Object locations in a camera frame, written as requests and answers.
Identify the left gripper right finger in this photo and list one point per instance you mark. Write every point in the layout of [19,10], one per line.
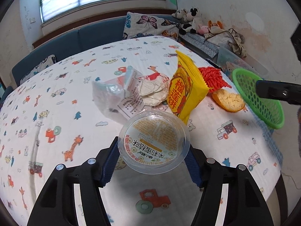
[229,192]

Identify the pink plush toy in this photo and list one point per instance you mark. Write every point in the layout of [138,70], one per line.
[202,30]

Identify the butterfly print pillow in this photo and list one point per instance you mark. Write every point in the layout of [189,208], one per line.
[140,25]

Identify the small butterfly cushion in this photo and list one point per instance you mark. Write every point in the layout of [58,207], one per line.
[47,62]

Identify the right gloved hand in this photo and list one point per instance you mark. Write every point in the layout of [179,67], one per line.
[299,130]

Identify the printed white table cloth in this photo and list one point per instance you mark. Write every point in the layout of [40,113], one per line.
[52,119]

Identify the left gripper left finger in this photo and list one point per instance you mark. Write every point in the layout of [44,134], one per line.
[56,202]

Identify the blue sofa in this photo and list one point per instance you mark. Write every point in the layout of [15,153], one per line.
[70,43]

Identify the black handheld game console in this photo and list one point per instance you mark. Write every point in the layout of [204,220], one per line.
[213,64]

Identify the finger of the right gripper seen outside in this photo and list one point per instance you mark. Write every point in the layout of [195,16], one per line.
[281,91]

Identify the crumpled white paper wrapper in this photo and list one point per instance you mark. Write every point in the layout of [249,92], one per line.
[154,89]

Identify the cow plush toy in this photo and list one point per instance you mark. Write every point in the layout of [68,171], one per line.
[192,22]

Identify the beige printed cloth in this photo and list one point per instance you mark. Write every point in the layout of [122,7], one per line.
[229,39]

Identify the grey plush toy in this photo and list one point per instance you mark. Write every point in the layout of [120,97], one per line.
[179,14]

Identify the clear plastic toy bin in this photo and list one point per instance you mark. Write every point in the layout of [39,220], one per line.
[228,61]

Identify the orange fox plush toy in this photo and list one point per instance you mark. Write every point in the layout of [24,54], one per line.
[215,27]

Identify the green plastic mesh basket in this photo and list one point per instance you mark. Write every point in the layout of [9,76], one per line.
[268,110]

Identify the yellow snack bag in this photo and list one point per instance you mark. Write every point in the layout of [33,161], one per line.
[187,88]

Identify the clear plastic bag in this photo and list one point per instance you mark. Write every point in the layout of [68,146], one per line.
[118,99]

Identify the clear jelly cup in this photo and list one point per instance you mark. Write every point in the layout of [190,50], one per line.
[154,142]

